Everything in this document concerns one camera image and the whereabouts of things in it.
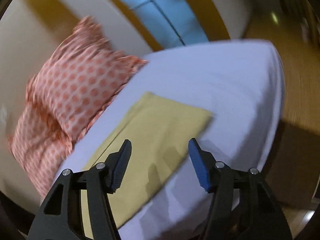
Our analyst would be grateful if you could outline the khaki pants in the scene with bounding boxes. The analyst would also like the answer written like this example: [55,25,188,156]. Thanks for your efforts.
[85,92,213,239]

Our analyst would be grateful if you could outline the orange striped pillow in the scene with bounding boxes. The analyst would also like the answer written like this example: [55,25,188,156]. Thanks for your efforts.
[8,103,73,198]

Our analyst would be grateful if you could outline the white bed sheet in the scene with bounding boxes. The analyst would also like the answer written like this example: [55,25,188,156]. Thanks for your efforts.
[39,39,286,240]

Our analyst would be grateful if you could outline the orange polka dot pillow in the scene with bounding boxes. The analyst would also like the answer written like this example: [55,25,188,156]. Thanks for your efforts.
[26,16,147,142]

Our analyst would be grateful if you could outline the blue glass window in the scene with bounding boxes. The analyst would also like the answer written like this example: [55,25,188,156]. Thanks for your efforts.
[120,0,208,49]

